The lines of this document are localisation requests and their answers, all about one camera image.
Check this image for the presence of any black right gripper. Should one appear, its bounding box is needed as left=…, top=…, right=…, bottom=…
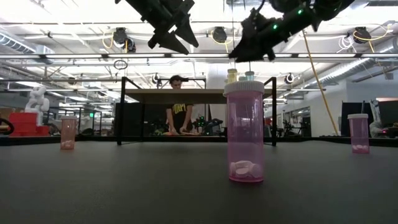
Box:
left=229, top=4, right=321, bottom=62

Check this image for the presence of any black aluminium table frame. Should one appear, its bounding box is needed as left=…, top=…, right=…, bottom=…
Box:
left=0, top=134, right=398, bottom=147

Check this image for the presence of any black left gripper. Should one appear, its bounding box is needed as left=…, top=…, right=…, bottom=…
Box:
left=124, top=0, right=200, bottom=55

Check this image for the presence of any black table mat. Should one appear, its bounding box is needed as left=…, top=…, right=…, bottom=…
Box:
left=0, top=140, right=398, bottom=224

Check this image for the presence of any white robot figure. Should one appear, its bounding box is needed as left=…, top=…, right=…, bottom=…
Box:
left=24, top=86, right=50, bottom=125

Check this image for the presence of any yellow power cable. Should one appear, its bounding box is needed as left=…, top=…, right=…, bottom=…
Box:
left=301, top=29, right=340, bottom=137

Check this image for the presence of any black cable loop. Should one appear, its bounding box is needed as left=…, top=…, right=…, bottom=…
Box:
left=0, top=117, right=16, bottom=137

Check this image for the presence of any red box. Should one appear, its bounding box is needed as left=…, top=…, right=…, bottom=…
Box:
left=8, top=111, right=50, bottom=137

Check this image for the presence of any black partition panel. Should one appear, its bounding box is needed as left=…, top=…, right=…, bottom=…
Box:
left=341, top=101, right=377, bottom=138

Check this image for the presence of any dark computer monitor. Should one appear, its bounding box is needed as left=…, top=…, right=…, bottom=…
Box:
left=377, top=101, right=398, bottom=125

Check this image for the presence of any long white light bar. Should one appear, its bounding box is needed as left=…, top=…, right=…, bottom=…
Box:
left=0, top=52, right=398, bottom=60

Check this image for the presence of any red medicine bottle white cap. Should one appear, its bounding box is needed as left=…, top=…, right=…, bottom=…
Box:
left=60, top=115, right=78, bottom=151

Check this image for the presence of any silver ventilation duct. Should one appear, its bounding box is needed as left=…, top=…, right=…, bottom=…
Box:
left=0, top=30, right=55, bottom=57
left=310, top=37, right=398, bottom=88

